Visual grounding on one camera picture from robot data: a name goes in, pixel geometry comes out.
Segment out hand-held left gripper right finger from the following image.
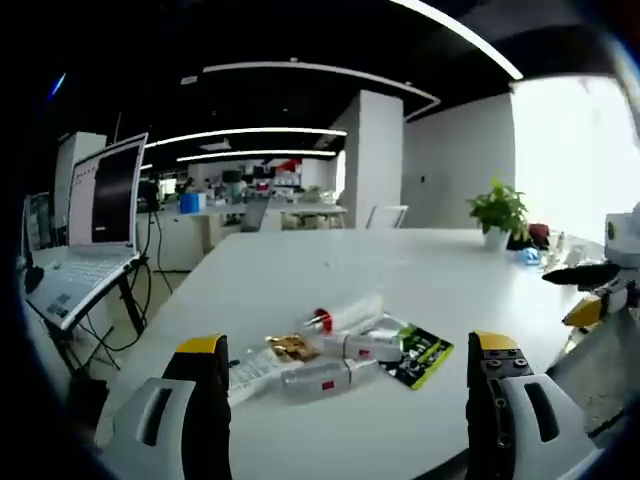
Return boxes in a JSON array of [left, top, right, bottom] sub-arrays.
[[466, 329, 606, 480]]

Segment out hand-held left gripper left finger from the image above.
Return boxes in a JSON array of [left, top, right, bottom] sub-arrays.
[[94, 333, 232, 480]]

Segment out white skincare tube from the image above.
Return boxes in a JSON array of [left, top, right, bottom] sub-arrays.
[[227, 344, 301, 407]]

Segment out green black silver skincare sachet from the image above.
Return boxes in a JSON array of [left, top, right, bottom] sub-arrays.
[[367, 319, 455, 391]]

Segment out gold brown skincare sachet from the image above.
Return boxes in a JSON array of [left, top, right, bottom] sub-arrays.
[[264, 333, 321, 363]]

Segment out small white skincare bottle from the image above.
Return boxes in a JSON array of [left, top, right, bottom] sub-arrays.
[[279, 357, 382, 397], [319, 332, 404, 362]]

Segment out large skincare bottle red collar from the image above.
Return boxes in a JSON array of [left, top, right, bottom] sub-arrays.
[[298, 293, 387, 335]]

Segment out blue storage box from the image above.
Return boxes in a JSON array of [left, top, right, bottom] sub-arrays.
[[178, 192, 207, 216]]

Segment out dark red black bag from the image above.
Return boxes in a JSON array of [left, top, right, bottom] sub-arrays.
[[506, 223, 551, 252]]

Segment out green potted plant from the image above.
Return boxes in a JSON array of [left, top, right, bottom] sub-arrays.
[[466, 175, 531, 251]]

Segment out black laptop stand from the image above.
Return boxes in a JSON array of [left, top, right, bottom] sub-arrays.
[[44, 252, 149, 381]]

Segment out grey swivel chair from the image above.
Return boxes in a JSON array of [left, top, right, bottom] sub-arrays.
[[239, 198, 271, 234]]

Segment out white mesh office chair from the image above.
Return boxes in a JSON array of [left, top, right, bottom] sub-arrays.
[[366, 203, 410, 231]]

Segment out white laptop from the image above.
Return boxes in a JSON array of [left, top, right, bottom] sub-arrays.
[[24, 132, 150, 331]]

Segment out black power cable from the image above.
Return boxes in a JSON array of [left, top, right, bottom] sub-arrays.
[[74, 207, 174, 371]]

